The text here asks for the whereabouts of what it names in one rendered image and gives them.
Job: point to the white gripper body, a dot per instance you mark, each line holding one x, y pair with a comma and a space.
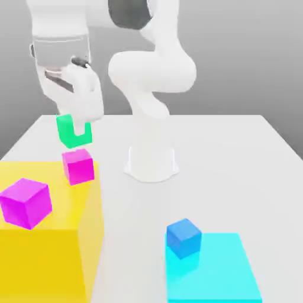
85, 94

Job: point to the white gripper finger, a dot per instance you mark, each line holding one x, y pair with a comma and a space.
78, 127

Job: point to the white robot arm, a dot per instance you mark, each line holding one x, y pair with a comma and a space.
153, 71

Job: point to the small magenta cube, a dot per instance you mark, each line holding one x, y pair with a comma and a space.
79, 168

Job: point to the small purple cube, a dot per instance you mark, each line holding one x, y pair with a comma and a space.
26, 203

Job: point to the small blue cube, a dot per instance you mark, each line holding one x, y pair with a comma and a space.
183, 239

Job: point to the large yellow box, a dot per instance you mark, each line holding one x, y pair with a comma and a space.
42, 260

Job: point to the large cyan box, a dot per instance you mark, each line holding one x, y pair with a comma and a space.
220, 272

